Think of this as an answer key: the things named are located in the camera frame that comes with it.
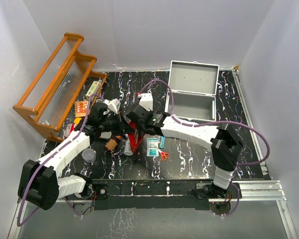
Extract wooden shelf rack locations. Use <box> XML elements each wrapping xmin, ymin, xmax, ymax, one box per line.
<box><xmin>12</xmin><ymin>33</ymin><xmax>108</xmax><ymax>142</ymax></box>

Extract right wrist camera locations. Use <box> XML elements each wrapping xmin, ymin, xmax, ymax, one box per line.
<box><xmin>138</xmin><ymin>93</ymin><xmax>153</xmax><ymax>111</ymax></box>

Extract grey plastic tray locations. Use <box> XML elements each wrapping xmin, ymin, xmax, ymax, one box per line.
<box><xmin>100</xmin><ymin>132</ymin><xmax>112</xmax><ymax>139</ymax></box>

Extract orange patterned box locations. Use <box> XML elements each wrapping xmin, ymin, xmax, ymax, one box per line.
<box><xmin>74</xmin><ymin>101</ymin><xmax>88</xmax><ymax>118</ymax></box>

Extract red first aid pouch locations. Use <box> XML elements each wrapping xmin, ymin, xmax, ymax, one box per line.
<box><xmin>128</xmin><ymin>121</ymin><xmax>145</xmax><ymax>154</ymax></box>

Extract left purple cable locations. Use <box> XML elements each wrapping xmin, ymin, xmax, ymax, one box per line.
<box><xmin>16</xmin><ymin>94</ymin><xmax>105</xmax><ymax>227</ymax></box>

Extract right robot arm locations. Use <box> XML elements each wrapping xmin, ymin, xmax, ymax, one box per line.
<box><xmin>127</xmin><ymin>105</ymin><xmax>243</xmax><ymax>198</ymax></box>

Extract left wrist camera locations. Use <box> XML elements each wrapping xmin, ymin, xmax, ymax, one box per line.
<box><xmin>103</xmin><ymin>99</ymin><xmax>121</xmax><ymax>114</ymax></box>

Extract clear round container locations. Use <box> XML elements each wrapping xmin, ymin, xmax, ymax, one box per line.
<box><xmin>82</xmin><ymin>148</ymin><xmax>96</xmax><ymax>164</ymax></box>

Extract yellow round object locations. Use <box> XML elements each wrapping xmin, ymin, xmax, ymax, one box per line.
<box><xmin>74</xmin><ymin>118</ymin><xmax>81</xmax><ymax>124</ymax></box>

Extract white medicine bottle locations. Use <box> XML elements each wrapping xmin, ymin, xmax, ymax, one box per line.
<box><xmin>124</xmin><ymin>139</ymin><xmax>133</xmax><ymax>156</ymax></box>

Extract teal white swab packet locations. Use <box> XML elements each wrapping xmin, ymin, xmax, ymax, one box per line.
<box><xmin>147</xmin><ymin>137</ymin><xmax>159</xmax><ymax>157</ymax></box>

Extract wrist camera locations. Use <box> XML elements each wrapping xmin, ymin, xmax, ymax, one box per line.
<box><xmin>138</xmin><ymin>93</ymin><xmax>153</xmax><ymax>111</ymax></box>
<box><xmin>103</xmin><ymin>99</ymin><xmax>121</xmax><ymax>114</ymax></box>

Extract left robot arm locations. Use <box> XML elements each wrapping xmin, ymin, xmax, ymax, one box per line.
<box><xmin>17</xmin><ymin>99</ymin><xmax>129</xmax><ymax>210</ymax></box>

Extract green white medicine box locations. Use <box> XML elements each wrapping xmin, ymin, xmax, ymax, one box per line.
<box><xmin>86</xmin><ymin>81</ymin><xmax>100</xmax><ymax>100</ymax></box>

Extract teal tube packet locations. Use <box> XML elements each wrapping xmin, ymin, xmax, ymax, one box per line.
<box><xmin>159</xmin><ymin>136</ymin><xmax>165</xmax><ymax>149</ymax></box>

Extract orange scissors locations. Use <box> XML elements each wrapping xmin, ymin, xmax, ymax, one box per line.
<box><xmin>157</xmin><ymin>148</ymin><xmax>170</xmax><ymax>161</ymax></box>

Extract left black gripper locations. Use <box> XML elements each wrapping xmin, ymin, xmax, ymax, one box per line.
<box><xmin>100</xmin><ymin>111</ymin><xmax>135</xmax><ymax>136</ymax></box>

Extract grey metal case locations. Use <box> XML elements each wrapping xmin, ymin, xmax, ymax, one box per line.
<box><xmin>165</xmin><ymin>60</ymin><xmax>220</xmax><ymax>122</ymax></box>

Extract purple cable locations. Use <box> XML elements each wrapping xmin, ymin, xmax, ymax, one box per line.
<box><xmin>139</xmin><ymin>79</ymin><xmax>271</xmax><ymax>217</ymax></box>
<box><xmin>16</xmin><ymin>94</ymin><xmax>105</xmax><ymax>227</ymax></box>

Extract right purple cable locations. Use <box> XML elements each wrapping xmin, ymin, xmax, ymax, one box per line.
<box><xmin>139</xmin><ymin>79</ymin><xmax>271</xmax><ymax>217</ymax></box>

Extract brown medicine bottle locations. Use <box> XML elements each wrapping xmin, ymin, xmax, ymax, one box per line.
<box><xmin>104</xmin><ymin>135</ymin><xmax>122</xmax><ymax>152</ymax></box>

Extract red white medicine box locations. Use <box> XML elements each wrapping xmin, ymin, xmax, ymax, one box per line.
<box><xmin>64</xmin><ymin>123</ymin><xmax>76</xmax><ymax>137</ymax></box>

